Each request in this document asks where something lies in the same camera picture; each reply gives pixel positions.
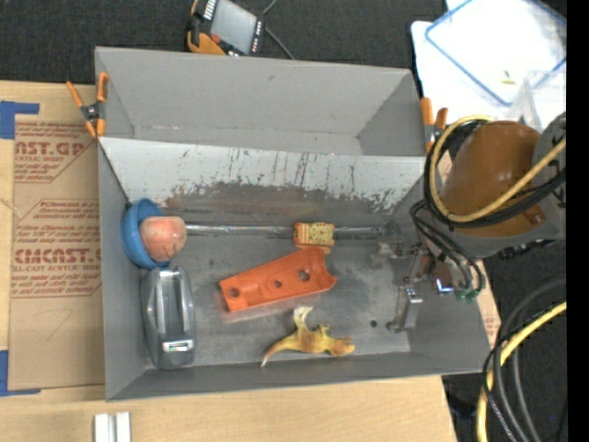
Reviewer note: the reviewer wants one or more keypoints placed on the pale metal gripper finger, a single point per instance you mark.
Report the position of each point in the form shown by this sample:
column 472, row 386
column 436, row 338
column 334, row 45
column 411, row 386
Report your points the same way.
column 385, row 255
column 407, row 313

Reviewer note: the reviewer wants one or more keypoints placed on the small orange toy clock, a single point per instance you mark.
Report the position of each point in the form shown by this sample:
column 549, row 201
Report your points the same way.
column 315, row 234

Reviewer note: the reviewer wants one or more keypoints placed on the yellow toy dinosaur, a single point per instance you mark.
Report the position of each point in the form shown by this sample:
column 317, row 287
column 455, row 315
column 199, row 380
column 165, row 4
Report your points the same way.
column 313, row 339

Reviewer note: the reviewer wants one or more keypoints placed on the orange plastic block with holes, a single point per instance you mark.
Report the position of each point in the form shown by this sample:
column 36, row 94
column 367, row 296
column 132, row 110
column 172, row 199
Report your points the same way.
column 276, row 283

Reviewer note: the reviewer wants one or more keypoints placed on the grey metal bin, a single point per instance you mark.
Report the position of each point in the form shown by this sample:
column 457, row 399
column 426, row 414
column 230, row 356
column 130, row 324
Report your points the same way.
column 285, row 108

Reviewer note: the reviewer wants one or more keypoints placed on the red apple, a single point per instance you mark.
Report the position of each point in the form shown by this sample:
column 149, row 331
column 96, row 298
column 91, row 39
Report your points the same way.
column 163, row 240

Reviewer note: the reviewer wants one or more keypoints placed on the blue bowl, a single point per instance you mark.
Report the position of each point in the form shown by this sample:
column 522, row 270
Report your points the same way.
column 133, row 224

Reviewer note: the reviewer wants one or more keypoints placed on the brown cardboard board red print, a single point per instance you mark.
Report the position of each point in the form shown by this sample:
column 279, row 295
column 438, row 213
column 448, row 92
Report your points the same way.
column 50, row 320

